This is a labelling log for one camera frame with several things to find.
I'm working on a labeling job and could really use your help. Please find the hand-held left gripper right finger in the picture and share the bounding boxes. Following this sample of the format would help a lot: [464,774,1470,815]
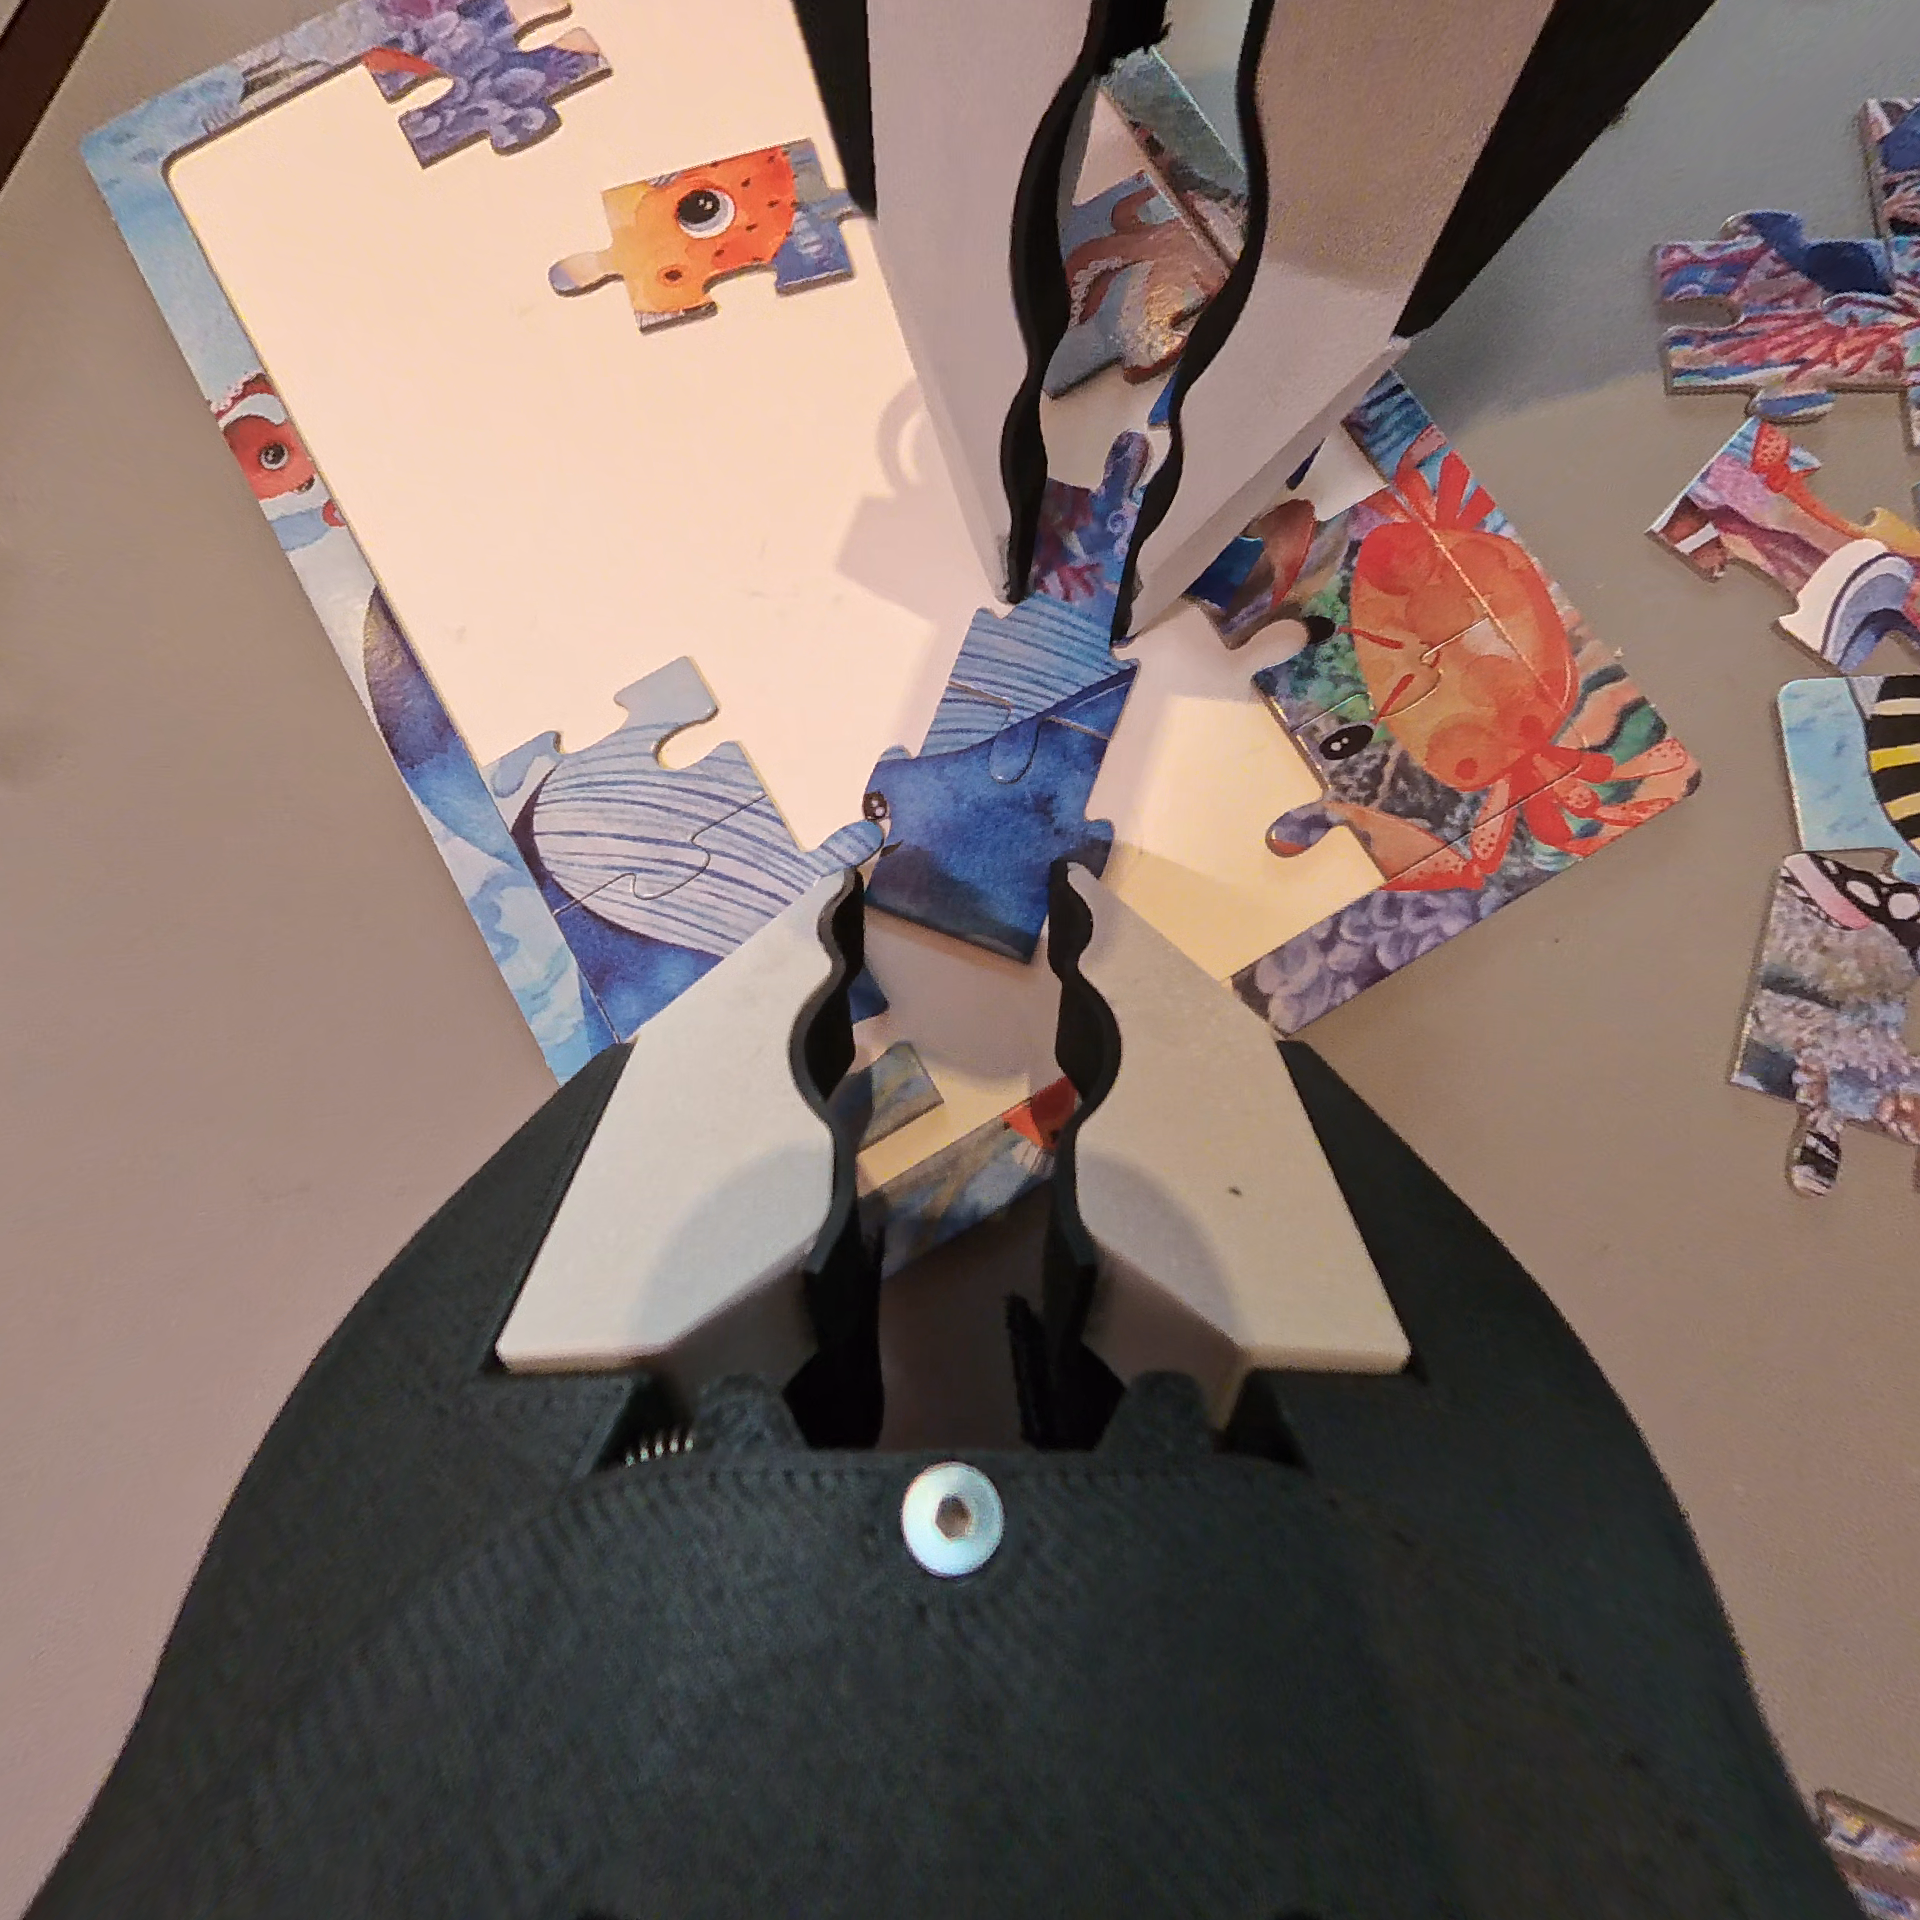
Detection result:
[1002,857,1415,1446]

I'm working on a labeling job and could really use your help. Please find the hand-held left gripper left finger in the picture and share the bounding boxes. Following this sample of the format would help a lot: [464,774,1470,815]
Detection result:
[496,867,887,1446]

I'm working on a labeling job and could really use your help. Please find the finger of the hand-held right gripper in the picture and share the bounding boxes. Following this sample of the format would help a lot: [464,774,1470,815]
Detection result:
[1119,0,1490,634]
[869,0,1106,597]

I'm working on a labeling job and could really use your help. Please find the red octopus puzzle piece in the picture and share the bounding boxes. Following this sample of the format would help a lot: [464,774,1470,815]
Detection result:
[1051,46,1255,400]

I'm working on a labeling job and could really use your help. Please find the orange pufferfish puzzle piece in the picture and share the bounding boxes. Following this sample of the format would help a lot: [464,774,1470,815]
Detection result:
[548,140,875,333]

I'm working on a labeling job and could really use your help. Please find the dark blue whale face piece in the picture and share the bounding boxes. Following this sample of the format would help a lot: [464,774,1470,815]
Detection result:
[861,675,1123,964]

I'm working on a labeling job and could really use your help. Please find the blue striped coral puzzle piece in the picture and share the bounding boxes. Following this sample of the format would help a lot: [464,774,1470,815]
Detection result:
[935,431,1192,751]

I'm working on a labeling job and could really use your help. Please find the joined orange crab puzzle pieces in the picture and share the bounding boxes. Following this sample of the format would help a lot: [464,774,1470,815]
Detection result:
[1201,453,1638,890]

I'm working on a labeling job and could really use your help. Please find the ocean jigsaw puzzle frame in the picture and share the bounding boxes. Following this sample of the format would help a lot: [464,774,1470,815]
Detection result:
[80,0,1703,1276]

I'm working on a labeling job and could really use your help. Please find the joined coral reef puzzle pieces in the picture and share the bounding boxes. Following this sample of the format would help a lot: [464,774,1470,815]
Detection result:
[1649,97,1920,440]

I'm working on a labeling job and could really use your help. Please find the joined blue whale puzzle pieces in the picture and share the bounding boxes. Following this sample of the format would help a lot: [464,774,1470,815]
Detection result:
[480,654,952,1158]

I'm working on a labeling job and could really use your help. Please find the black white spotted puzzle piece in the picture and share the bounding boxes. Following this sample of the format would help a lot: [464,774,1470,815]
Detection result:
[1730,847,1920,1199]

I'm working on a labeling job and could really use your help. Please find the yellow black striped fish piece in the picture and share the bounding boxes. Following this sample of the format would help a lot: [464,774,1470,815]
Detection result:
[1778,675,1920,890]

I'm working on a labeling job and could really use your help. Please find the purple orange fish puzzle piece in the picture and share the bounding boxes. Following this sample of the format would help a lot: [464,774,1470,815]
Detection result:
[1812,1786,1920,1920]

